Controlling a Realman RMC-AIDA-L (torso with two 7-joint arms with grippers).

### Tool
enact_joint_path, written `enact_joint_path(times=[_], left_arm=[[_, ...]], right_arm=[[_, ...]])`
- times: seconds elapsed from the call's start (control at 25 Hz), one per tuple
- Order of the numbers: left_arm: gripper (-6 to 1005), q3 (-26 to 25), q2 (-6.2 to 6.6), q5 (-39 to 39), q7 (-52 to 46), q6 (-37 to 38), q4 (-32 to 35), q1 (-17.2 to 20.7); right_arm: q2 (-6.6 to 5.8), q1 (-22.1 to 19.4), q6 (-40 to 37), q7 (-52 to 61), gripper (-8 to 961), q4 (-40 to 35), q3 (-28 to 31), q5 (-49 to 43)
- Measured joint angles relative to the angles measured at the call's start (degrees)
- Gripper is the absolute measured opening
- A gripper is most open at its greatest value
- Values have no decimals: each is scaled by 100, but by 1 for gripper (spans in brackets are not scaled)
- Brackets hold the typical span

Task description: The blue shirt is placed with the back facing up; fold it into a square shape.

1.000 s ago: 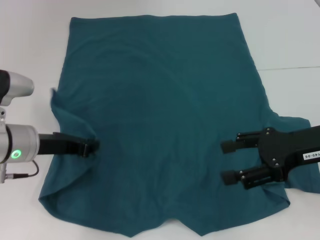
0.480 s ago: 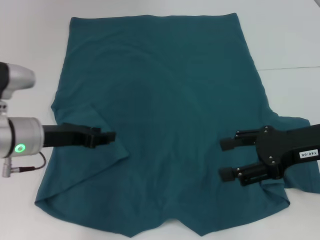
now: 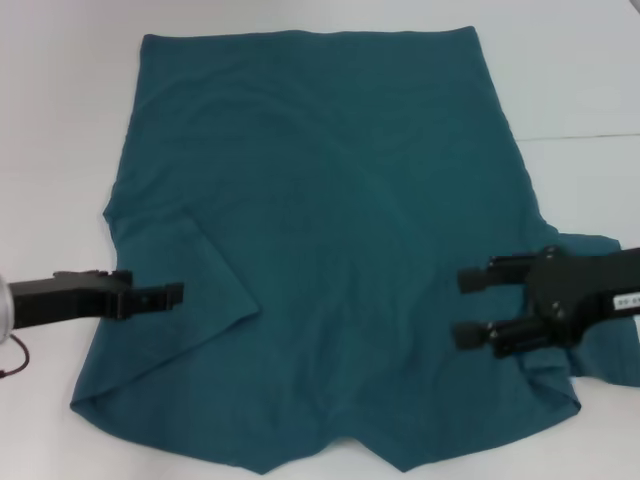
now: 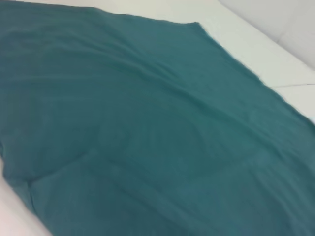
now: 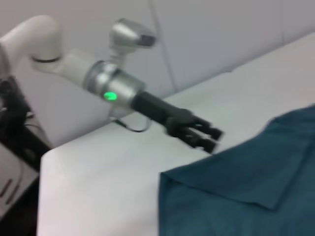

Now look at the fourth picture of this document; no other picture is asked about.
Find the teal blue t-shirt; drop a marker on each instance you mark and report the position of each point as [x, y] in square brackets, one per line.
[147, 123]

